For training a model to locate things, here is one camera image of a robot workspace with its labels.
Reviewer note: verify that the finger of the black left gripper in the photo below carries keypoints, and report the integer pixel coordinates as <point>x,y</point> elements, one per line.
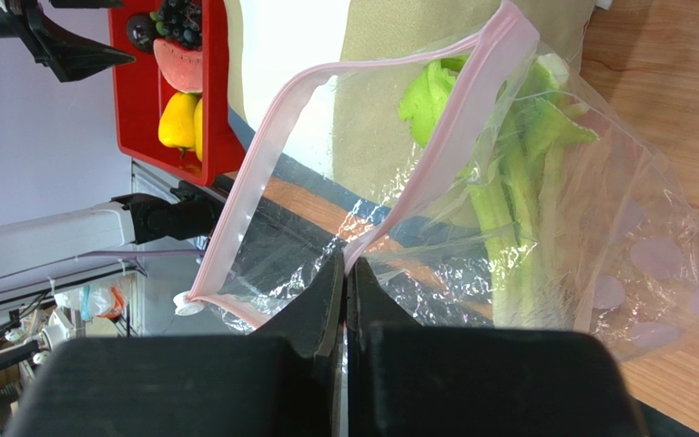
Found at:
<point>71,57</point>

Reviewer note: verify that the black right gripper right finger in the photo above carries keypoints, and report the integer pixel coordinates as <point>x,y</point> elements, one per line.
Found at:
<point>409,380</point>

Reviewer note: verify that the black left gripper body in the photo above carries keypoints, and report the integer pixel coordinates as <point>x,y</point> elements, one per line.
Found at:
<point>14,24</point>

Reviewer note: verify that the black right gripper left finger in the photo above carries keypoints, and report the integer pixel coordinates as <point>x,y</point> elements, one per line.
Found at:
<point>283,379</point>

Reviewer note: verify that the watermelon slice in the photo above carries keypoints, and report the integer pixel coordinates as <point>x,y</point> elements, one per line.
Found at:
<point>181,68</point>

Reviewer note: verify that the yellow mango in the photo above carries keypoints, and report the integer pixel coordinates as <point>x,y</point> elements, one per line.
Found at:
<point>198,130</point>

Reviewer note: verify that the clear zip top bag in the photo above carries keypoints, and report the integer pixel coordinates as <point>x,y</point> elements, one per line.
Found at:
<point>475,171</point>

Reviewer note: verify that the green celery bunch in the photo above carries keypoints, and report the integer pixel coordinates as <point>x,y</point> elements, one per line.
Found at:
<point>520,194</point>

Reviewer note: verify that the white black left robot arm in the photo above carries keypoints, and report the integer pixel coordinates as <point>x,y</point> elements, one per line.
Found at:
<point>104,228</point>

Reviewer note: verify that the red plastic tray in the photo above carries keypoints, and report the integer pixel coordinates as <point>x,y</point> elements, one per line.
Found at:
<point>141,93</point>

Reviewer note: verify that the dark plum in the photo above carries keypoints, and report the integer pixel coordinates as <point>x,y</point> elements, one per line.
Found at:
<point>142,32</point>

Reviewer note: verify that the dark grape bunch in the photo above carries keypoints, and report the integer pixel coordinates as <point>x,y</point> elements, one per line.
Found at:
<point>180,21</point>

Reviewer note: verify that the yellow bell pepper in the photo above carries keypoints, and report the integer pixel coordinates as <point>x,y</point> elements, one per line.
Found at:
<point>176,127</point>

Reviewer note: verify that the striped beige blue pillow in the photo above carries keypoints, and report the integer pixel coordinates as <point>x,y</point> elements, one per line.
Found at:
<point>349,132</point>

